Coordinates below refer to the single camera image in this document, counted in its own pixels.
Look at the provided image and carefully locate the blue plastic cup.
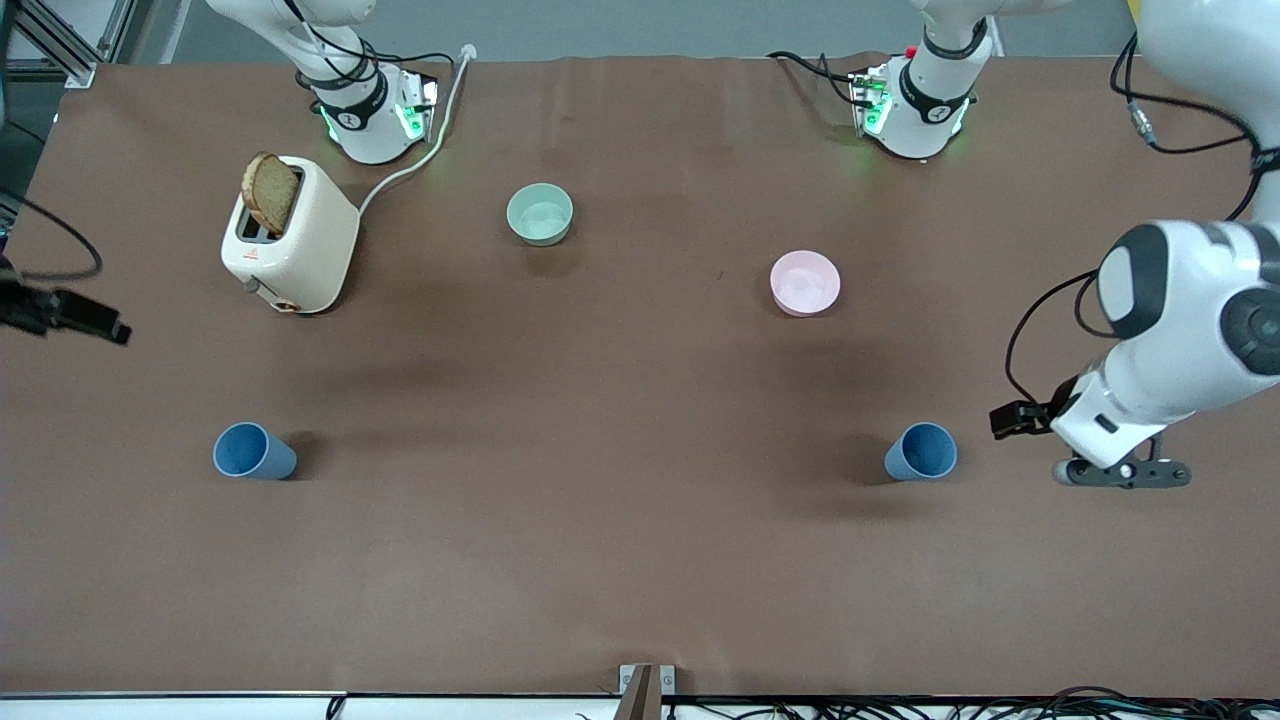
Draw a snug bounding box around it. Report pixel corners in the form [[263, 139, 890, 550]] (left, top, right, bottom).
[[883, 422, 959, 483], [212, 422, 299, 481]]

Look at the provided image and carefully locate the brown bread slice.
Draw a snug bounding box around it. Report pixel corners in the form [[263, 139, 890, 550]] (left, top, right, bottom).
[[241, 152, 301, 237]]

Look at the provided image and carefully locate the cream white toaster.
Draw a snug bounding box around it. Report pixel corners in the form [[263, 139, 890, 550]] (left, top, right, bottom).
[[220, 155, 361, 316]]

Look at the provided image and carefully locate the pink bowl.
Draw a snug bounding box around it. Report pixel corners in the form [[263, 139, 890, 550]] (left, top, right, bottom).
[[769, 250, 842, 318]]

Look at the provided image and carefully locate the green lit base board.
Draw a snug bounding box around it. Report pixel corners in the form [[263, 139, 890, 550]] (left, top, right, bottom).
[[395, 75, 441, 143], [849, 70, 893, 138]]

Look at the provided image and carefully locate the mint green bowl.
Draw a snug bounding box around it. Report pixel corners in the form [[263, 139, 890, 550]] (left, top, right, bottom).
[[505, 182, 575, 247]]

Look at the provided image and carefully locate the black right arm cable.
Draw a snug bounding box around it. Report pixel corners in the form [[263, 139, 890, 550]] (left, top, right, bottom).
[[0, 190, 104, 282]]

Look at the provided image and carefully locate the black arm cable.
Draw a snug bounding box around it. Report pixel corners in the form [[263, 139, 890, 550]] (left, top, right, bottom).
[[1004, 270, 1101, 406], [0, 190, 104, 282]]

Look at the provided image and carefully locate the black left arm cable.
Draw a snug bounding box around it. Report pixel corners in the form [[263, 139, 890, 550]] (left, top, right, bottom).
[[1004, 270, 1101, 406]]

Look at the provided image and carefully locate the aluminium frame profile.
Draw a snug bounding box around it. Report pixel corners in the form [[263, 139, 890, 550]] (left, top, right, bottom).
[[8, 0, 136, 91]]

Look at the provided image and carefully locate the black base cable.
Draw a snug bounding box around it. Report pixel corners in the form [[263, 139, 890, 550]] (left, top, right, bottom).
[[767, 50, 863, 107]]

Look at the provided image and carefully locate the white toaster power cable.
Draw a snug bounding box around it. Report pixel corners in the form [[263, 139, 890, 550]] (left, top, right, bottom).
[[357, 43, 477, 216]]

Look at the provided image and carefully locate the metal table edge bracket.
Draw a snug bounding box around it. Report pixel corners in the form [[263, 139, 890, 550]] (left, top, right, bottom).
[[618, 664, 677, 720]]

